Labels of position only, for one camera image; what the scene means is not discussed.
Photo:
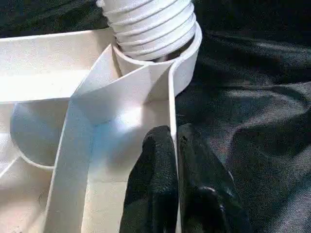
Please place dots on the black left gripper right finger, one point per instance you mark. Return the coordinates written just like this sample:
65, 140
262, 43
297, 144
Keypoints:
204, 194

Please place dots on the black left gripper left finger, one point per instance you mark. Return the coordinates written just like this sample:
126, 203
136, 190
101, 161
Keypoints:
153, 194

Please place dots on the white plastic table leg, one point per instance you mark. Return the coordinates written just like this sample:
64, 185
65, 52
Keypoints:
150, 24

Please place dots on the black plastic mat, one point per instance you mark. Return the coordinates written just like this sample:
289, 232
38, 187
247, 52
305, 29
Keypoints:
262, 121

